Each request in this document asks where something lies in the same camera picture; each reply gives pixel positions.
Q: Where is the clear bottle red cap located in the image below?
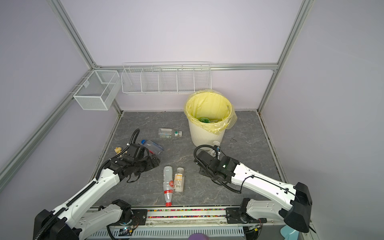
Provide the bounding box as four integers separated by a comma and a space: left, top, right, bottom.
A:
163, 166, 174, 207

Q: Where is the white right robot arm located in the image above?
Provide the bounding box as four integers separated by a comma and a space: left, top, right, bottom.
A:
193, 145, 313, 233

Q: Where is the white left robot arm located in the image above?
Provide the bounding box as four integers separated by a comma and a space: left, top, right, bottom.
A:
33, 129, 160, 240

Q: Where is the white ribbed trash bin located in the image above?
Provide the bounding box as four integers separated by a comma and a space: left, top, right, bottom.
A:
188, 120, 226, 147

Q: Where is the yellow bin liner bag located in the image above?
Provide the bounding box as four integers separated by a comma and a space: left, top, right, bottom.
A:
184, 89, 238, 134

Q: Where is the small bottle blue red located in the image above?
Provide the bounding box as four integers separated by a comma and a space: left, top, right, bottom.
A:
141, 140, 164, 155

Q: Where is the small beige object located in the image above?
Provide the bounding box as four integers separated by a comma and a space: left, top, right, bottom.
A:
114, 147, 122, 154

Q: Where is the clear bottle far green cap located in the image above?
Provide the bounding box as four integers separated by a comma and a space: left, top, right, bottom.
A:
158, 128, 183, 139

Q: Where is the white bottle orange label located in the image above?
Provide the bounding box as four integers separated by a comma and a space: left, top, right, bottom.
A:
174, 167, 185, 193

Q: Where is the purple object bottom edge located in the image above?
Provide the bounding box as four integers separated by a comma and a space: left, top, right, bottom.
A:
188, 233, 210, 240

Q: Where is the white mesh box basket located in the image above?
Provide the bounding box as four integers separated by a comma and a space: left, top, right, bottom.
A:
74, 70, 121, 111

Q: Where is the light blue object corner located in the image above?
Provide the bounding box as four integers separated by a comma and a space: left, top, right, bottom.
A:
280, 226, 300, 240

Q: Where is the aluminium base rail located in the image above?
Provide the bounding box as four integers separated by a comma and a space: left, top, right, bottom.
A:
76, 200, 286, 240

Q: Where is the white wire shelf basket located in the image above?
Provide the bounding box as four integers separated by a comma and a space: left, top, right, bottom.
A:
121, 62, 212, 94

